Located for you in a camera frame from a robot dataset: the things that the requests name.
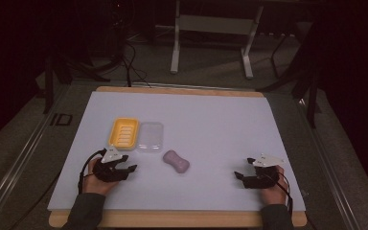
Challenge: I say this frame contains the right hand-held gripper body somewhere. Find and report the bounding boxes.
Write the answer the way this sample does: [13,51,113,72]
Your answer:
[241,152,285,190]

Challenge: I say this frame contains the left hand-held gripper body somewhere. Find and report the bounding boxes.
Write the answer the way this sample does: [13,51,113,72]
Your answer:
[91,145,130,184]

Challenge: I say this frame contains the person's left hand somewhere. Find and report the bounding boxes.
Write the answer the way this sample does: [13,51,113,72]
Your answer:
[81,157,120,196]

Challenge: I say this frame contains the person's right hand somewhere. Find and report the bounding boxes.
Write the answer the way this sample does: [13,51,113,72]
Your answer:
[260,164,289,206]

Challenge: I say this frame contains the yellow soap dish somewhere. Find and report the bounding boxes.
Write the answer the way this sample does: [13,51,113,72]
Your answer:
[107,117,140,151]

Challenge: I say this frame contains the clear plastic soap dish lid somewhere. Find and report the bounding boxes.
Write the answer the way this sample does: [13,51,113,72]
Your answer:
[136,121,165,153]

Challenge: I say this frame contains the purple soap bar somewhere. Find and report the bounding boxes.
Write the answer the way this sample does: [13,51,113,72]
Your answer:
[162,149,191,174]

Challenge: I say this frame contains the white table mat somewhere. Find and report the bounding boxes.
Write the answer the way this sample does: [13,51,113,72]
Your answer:
[47,90,307,213]

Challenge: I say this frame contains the black metal stand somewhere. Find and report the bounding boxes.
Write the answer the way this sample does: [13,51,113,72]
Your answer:
[42,55,112,115]
[256,18,323,129]

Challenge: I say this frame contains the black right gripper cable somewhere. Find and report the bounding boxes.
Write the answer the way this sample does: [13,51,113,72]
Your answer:
[275,170,295,216]

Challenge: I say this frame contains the metal floor rail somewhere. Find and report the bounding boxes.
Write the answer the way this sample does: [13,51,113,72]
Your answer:
[0,85,72,230]
[296,98,362,230]

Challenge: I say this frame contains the black floor cables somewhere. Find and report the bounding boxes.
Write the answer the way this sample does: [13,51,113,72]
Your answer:
[107,0,151,88]

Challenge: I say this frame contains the white metal table frame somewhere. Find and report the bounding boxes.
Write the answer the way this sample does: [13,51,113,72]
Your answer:
[170,0,265,81]

